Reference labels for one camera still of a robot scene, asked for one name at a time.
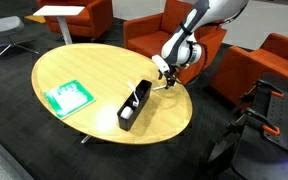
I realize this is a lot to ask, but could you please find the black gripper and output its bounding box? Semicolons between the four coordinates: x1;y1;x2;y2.
163;64;181;91

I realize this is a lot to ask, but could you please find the white plastic fork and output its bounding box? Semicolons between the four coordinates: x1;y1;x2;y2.
152;84;170;92

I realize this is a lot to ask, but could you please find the black rectangular utensil bin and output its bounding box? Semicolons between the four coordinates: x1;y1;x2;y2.
116;79;153;132

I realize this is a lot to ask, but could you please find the orange armchair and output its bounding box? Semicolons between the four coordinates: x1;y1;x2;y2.
122;0;228;85
210;32;288;106
35;0;115;41

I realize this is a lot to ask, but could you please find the white round object in bin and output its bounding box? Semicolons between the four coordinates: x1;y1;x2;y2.
119;105;135;121

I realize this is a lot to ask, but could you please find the green and white board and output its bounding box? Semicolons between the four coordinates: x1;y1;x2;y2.
43;78;97;121

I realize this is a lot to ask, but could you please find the silver table base leg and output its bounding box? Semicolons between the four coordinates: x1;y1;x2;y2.
80;133;93;145

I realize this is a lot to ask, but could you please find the dark grey robot cart platform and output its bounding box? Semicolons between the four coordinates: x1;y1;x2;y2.
206;71;288;180

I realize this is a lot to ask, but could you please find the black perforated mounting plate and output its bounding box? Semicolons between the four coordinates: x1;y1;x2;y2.
262;89;288;162

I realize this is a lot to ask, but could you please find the white side table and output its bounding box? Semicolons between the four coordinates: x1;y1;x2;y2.
32;4;86;46

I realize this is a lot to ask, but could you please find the yellow floor mat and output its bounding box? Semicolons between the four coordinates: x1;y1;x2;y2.
24;14;47;25

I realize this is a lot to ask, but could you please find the grey lounge chair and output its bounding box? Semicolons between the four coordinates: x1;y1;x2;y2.
0;15;41;65

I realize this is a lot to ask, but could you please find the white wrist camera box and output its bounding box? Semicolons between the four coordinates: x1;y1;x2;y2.
151;54;171;75

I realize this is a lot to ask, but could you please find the white plastic utensil with handle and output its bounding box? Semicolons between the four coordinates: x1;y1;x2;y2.
127;81;140;108

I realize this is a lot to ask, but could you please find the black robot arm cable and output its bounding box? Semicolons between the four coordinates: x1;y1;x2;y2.
178;14;209;73

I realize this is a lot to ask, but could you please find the black clamp with orange handle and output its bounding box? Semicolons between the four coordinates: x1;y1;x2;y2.
228;107;281;137
239;79;285;105

